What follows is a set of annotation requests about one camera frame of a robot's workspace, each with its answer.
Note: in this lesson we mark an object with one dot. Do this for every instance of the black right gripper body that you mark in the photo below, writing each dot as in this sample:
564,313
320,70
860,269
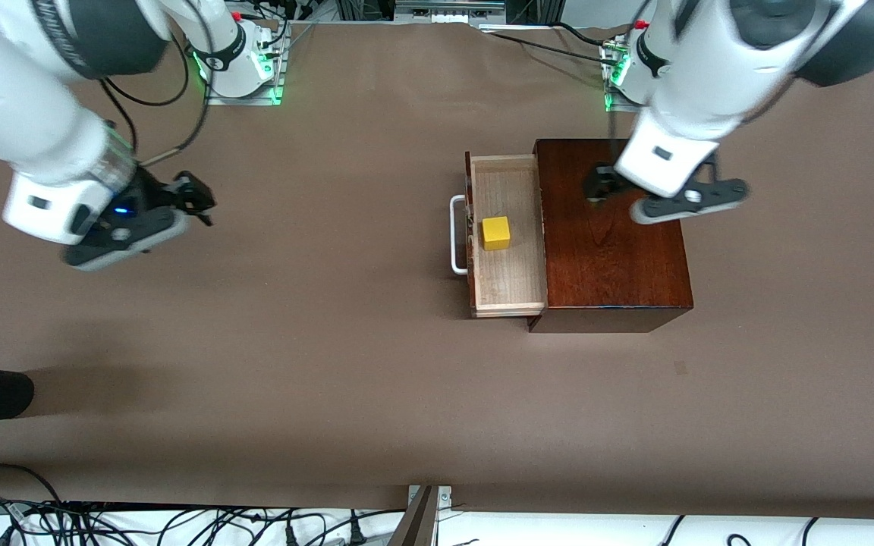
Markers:
153,195

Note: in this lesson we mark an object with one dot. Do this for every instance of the yellow cube block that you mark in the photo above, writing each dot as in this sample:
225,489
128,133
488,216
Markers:
495,233

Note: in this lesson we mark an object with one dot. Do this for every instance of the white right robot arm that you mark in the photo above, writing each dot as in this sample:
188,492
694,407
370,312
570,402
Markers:
27,129

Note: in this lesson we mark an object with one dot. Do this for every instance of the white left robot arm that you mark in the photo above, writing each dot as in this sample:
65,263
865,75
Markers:
718,83

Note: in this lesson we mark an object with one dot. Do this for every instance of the dark brown wooden box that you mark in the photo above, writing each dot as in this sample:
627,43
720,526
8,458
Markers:
611,258

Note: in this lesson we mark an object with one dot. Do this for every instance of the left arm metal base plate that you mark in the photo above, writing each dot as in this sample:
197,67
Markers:
619,106

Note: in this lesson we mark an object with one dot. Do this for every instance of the grey metal rail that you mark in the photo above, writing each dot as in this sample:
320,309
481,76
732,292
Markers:
448,6

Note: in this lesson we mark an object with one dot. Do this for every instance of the silver bracket with grey beam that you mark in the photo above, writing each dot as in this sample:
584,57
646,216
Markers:
425,504

